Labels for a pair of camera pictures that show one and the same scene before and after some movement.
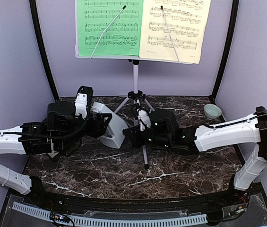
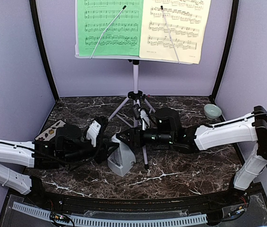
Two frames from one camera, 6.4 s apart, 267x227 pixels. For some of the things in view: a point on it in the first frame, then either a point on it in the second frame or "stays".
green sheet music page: [122, 38] stays
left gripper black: [98, 127] → [102, 154]
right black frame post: [235, 6] stays
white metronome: [114, 135] → [121, 158]
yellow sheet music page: [186, 20] stays
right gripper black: [133, 137] stays
